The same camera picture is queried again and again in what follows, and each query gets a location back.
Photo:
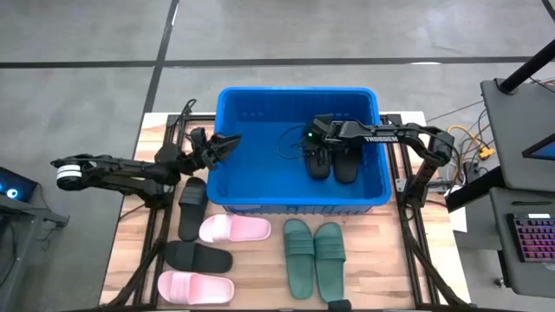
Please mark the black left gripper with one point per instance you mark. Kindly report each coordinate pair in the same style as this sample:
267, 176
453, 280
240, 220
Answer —
199, 158

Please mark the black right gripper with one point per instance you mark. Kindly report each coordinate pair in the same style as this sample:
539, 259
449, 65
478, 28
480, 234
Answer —
331, 136

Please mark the black slide sandal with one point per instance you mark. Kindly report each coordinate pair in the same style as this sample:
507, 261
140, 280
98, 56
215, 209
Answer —
318, 173
197, 257
347, 167
193, 208

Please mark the blue plastic bin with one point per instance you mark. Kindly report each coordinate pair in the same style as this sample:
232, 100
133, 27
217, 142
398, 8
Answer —
260, 173

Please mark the pink slide sandal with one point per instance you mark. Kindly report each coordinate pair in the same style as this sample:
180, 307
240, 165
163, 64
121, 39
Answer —
236, 228
195, 288

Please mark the green slide sandal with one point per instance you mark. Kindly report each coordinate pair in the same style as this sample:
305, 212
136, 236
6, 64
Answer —
299, 255
330, 260

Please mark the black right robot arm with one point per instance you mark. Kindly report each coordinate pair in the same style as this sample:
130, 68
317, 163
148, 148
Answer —
403, 136

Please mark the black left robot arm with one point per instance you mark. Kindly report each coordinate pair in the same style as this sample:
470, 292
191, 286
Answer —
117, 175

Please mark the white paper sheet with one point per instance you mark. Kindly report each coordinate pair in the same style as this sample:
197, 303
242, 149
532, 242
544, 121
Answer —
459, 219

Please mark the grey desk with pole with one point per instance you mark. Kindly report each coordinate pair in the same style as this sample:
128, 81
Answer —
516, 138

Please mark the black device with blue light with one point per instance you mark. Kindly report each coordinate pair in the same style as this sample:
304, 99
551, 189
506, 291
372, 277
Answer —
17, 184

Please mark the grey keyboard desk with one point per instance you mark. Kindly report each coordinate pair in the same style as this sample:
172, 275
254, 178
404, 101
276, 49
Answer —
503, 260

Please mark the dark grey side table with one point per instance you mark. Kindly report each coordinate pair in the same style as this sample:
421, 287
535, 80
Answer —
21, 212

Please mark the tilted screen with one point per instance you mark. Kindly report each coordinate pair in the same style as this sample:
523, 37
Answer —
544, 149

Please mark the black pole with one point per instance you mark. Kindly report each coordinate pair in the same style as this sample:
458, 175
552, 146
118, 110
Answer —
526, 67

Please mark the backlit keyboard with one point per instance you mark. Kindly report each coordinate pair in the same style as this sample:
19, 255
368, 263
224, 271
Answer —
535, 238

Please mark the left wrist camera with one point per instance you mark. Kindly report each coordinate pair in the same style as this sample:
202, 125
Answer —
198, 136

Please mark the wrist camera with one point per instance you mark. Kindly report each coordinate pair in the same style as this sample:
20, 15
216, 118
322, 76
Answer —
323, 121
198, 136

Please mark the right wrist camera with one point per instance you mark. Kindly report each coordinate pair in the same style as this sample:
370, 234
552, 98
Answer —
323, 121

